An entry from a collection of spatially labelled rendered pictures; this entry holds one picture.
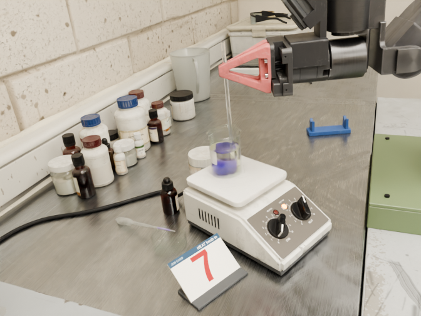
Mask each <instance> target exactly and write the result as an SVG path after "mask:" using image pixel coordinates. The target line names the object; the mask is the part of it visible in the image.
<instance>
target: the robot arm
mask: <svg viewBox="0 0 421 316"><path fill-rule="evenodd" d="M281 1H282V2H283V4H284V5H285V6H286V8H287V9H288V11H289V12H290V13H291V15H290V17H291V19H292V20H293V21H294V22H295V24H296V25H297V26H298V28H299V29H300V30H301V31H302V30H304V29H306V28H307V27H308V28H309V29H311V28H313V27H314V32H309V33H298V34H287V35H284V37H283V36H272V37H266V39H265V40H262V41H260V42H259V43H257V44H255V45H254V46H252V47H250V48H249V49H247V50H246V51H243V52H242V53H240V54H239V55H237V56H235V57H233V58H231V59H230V60H228V61H227V63H225V64H221V65H219V76H220V77H222V78H225V79H228V80H232V81H234V82H238V83H241V84H243V85H246V86H249V87H251V88H255V89H256V90H260V91H262V92H265V93H271V91H272V93H273V96H274V97H282V96H284V97H285V96H292V95H293V84H295V83H308V82H320V81H326V80H339V79H347V78H359V77H363V76H364V74H365V73H367V69H368V66H370V67H371V68H373V69H374V70H375V71H376V72H377V73H379V74H381V75H391V74H392V75H394V76H395V77H397V78H402V79H408V78H413V77H415V76H417V75H419V74H421V0H415V1H413V2H412V3H411V4H410V5H409V6H408V7H407V8H406V9H405V10H404V11H403V13H402V14H401V15H400V16H399V17H397V16H395V17H394V19H393V20H392V21H391V22H390V24H389V25H388V26H387V27H386V25H387V22H386V21H385V8H386V0H281ZM326 32H331V35H332V36H353V35H358V36H355V37H348V38H337V39H328V38H327V37H326ZM256 58H258V60H259V75H258V76H254V75H248V74H244V73H238V72H235V71H230V69H232V68H234V67H237V66H239V65H241V64H243V63H246V62H248V61H251V60H253V59H256Z"/></svg>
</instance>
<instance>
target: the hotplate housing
mask: <svg viewBox="0 0 421 316"><path fill-rule="evenodd" d="M294 186H295V185H294V184H293V183H292V182H290V181H287V180H285V179H284V180H283V181H281V182H280V183H278V184H277V185H275V186H274V187H272V188H271V189H269V190H267V191H266V192H264V193H263V194H261V195H260V196H258V197H257V198H256V199H254V200H252V201H251V202H249V203H247V204H246V205H245V206H243V207H240V208H237V207H234V206H231V205H229V204H227V203H225V202H223V201H220V200H218V199H216V198H214V197H212V196H210V195H208V194H206V193H204V192H202V191H200V190H197V189H195V188H193V187H191V186H189V187H187V188H185V190H184V192H183V195H184V204H185V213H186V218H187V219H188V223H189V224H191V225H192V226H195V227H196V228H198V229H200V230H201V231H203V232H205V233H207V234H209V235H210V236H213V235H215V234H216V233H218V235H219V236H220V237H221V239H222V241H223V242H224V244H226V245H228V246H230V247H231V248H233V249H235V250H237V251H238V252H240V253H242V254H243V255H246V256H247V257H249V258H250V259H252V260H254V261H256V262H258V263H259V264H261V265H263V266H265V267H266V268H268V269H270V270H272V271H273V272H275V273H277V274H278V275H281V276H282V275H283V274H284V273H285V272H286V271H288V270H289V269H290V268H291V267H292V266H293V265H294V264H295V263H296V262H297V261H299V260H300V259H301V258H302V257H303V256H304V255H305V254H307V252H309V251H310V250H311V249H312V248H313V247H314V246H316V245H317V244H318V243H319V242H320V241H321V240H322V239H323V238H324V237H325V236H327V235H328V234H329V233H330V229H331V225H332V223H331V219H330V218H329V217H327V215H326V214H325V213H324V212H322V210H320V209H319V208H318V207H317V206H316V205H315V204H314V203H313V202H312V201H311V200H310V199H309V198H308V197H307V196H306V195H305V194H304V193H303V192H302V191H301V190H300V189H299V188H298V187H296V186H295V187H296V188H297V189H299V190H300V191H301V192H302V193H303V194H304V195H305V196H306V197H307V198H308V199H309V200H310V201H311V202H312V203H313V204H314V205H315V206H316V207H317V208H318V209H319V210H320V211H321V212H322V213H323V214H324V215H325V216H326V217H327V218H328V219H329V220H328V222H326V223H325V224H324V225H323V226H322V227H321V228H320V229H318V230H317V231H316V232H315V233H313V234H312V235H311V236H310V237H309V238H308V239H307V240H305V241H304V242H303V243H302V244H300V245H299V246H298V247H297V248H296V249H295V250H294V251H292V252H291V253H290V254H289V255H288V256H287V257H286V258H284V259H282V258H281V257H280V256H279V255H278V254H277V253H276V252H275V251H274V250H273V249H272V248H271V247H270V246H269V244H268V243H267V242H266V241H265V240H264V239H263V238H262V237H261V235H260V234H259V233H258V232H257V231H256V230H255V229H254V228H253V227H252V226H251V225H250V224H249V223H248V222H247V219H248V218H250V217H251V216H252V215H254V214H256V213H257V212H258V211H260V210H261V209H262V208H264V207H266V206H267V205H268V204H270V203H271V202H273V201H274V200H276V199H277V198H278V197H280V196H282V195H283V194H284V193H286V192H287V191H289V190H290V189H292V188H293V187H294Z"/></svg>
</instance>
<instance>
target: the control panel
mask: <svg viewBox="0 0 421 316"><path fill-rule="evenodd" d="M301 196H304V197H305V198H306V201H307V203H308V206H309V208H310V210H311V216H310V218H309V219H307V220H304V221H303V220H300V219H298V218H296V217H295V216H294V215H293V214H292V212H291V205H292V204H293V203H294V202H296V201H298V199H299V198H300V197H301ZM282 204H285V205H286V206H287V208H286V209H284V208H283V207H282ZM274 210H277V211H278V214H277V215H276V214H274V213H273V211H274ZM281 213H283V214H285V215H286V224H287V225H288V228H289V233H288V235H287V237H285V238H283V239H278V238H275V237H273V236H272V235H271V234H270V233H269V231H268V227H267V225H268V222H269V220H270V219H273V218H278V216H279V215H280V214H281ZM328 220H329V219H328V218H327V217H326V216H325V215H324V214H323V213H322V212H321V211H320V210H319V209H318V208H317V207H316V206H315V205H314V204H313V203H312V202H311V201H310V200H309V199H308V198H307V197H306V196H305V195H304V194H303V193H302V192H301V191H300V190H299V189H297V188H296V187H295V186H294V187H293V188H292V189H290V190H289V191H287V192H286V193H284V194H283V195H282V196H280V197H278V198H277V199H276V200H274V201H273V202H271V203H270V204H268V205H267V206H266V207H264V208H262V209H261V210H260V211H258V212H257V213H256V214H254V215H252V216H251V217H250V218H248V219H247V222H248V223H249V224H250V225H251V226H252V227H253V228H254V229H255V230H256V231H257V232H258V233H259V234H260V235H261V237H262V238H263V239H264V240H265V241H266V242H267V243H268V244H269V246H270V247H271V248H272V249H273V250H274V251H275V252H276V253H277V254H278V255H279V256H280V257H281V258H282V259H284V258H286V257H287V256H288V255H289V254H290V253H291V252H292V251H294V250H295V249H296V248H297V247H298V246H299V245H300V244H302V243H303V242H304V241H305V240H307V239H308V238H309V237H310V236H311V235H312V234H313V233H315V232H316V231H317V230H318V229H320V228H321V227H322V226H323V225H324V224H325V223H326V222H328Z"/></svg>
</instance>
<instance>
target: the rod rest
mask: <svg viewBox="0 0 421 316"><path fill-rule="evenodd" d="M348 121H349V119H348V118H346V115H344V116H343V125H332V126H324V127H314V121H313V119H312V118H310V119H309V127H308V128H306V131H307V133H308V135H309V136H319V135H335V134H350V133H351V128H349V126H348Z"/></svg>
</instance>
